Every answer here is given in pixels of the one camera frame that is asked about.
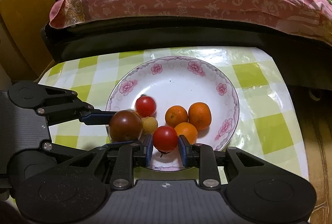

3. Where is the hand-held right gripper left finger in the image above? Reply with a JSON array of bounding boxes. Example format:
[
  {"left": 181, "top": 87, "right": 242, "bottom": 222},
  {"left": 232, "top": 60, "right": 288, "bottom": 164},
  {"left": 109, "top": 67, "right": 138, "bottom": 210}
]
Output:
[{"left": 52, "top": 134, "right": 154, "bottom": 191}]

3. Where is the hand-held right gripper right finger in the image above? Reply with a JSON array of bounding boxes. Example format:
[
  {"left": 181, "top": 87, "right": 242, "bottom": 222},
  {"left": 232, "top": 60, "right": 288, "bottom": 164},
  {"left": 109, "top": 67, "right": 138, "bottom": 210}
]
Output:
[{"left": 178, "top": 134, "right": 276, "bottom": 191}]

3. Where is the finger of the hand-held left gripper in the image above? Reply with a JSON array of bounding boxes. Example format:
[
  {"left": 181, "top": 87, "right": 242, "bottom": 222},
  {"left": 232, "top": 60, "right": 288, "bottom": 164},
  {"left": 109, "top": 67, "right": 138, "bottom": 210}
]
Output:
[
  {"left": 41, "top": 139, "right": 143, "bottom": 165},
  {"left": 36, "top": 84, "right": 117, "bottom": 127}
]

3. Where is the orange mandarin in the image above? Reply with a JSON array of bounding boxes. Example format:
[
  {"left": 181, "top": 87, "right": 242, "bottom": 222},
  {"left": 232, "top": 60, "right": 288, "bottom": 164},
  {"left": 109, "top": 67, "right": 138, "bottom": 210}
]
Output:
[
  {"left": 174, "top": 122, "right": 199, "bottom": 145},
  {"left": 165, "top": 105, "right": 188, "bottom": 127},
  {"left": 188, "top": 102, "right": 211, "bottom": 131}
]

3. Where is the red cherry tomato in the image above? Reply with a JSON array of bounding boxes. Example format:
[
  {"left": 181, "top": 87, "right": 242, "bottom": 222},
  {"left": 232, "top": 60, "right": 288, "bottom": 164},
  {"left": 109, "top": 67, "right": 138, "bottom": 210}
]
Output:
[
  {"left": 153, "top": 126, "right": 179, "bottom": 156},
  {"left": 135, "top": 95, "right": 157, "bottom": 118}
]

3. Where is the tan longan fruit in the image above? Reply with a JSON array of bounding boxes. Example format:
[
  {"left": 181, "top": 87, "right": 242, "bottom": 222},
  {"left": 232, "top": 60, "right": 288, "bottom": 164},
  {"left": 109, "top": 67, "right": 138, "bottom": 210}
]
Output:
[{"left": 141, "top": 116, "right": 158, "bottom": 134}]

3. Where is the dark brown tomato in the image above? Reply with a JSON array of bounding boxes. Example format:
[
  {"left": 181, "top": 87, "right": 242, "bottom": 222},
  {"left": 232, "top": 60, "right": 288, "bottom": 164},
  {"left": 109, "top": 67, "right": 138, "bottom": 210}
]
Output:
[{"left": 109, "top": 109, "right": 144, "bottom": 143}]

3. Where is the white floral rimmed plate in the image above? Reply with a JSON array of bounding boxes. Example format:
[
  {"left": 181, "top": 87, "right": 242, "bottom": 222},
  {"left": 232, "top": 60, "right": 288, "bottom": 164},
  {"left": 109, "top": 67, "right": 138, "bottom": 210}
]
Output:
[{"left": 105, "top": 56, "right": 239, "bottom": 172}]

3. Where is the green checkered tablecloth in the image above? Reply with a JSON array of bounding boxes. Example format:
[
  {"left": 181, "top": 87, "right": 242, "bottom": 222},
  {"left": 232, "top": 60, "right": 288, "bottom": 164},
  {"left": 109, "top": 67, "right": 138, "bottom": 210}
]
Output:
[{"left": 38, "top": 46, "right": 311, "bottom": 181}]

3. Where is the wooden cabinet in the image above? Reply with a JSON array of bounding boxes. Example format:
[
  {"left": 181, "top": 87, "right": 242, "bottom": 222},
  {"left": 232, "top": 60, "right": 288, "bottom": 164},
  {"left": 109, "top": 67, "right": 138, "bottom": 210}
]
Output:
[{"left": 0, "top": 0, "right": 56, "bottom": 82}]

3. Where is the dark bed frame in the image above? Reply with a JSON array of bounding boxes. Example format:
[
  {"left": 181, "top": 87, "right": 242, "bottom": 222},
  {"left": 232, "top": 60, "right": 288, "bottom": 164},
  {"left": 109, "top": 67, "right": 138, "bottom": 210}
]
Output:
[{"left": 40, "top": 15, "right": 332, "bottom": 90}]

